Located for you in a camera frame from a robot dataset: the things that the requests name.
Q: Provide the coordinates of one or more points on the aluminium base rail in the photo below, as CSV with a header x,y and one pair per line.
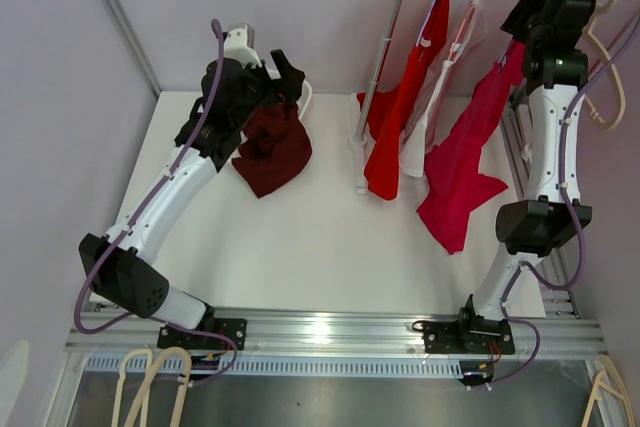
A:
x,y
326,334

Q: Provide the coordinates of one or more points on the white perforated plastic basket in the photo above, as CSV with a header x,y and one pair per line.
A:
x,y
305,99

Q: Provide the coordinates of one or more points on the pink wire hanger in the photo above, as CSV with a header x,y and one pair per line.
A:
x,y
464,31

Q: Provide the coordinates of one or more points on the white cable duct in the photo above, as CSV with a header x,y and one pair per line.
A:
x,y
298,366

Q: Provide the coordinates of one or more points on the beige hanger bottom right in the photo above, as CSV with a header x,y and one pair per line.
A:
x,y
609,403

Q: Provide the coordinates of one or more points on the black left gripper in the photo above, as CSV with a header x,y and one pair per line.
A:
x,y
287,89

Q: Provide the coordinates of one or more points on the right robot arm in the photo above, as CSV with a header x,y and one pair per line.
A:
x,y
422,193

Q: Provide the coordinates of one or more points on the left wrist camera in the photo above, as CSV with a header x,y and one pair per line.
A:
x,y
239,45

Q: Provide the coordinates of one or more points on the dark maroon t shirt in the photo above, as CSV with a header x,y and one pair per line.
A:
x,y
277,149

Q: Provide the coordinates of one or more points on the red t shirt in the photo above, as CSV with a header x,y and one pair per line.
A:
x,y
391,110

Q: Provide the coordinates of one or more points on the white t shirt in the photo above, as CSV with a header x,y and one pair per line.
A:
x,y
420,130

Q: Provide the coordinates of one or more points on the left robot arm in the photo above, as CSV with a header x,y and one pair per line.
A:
x,y
119,264

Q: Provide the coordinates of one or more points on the beige wooden hanger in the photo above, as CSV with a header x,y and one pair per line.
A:
x,y
603,56

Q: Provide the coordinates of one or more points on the pink t shirt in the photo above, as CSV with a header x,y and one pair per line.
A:
x,y
456,185

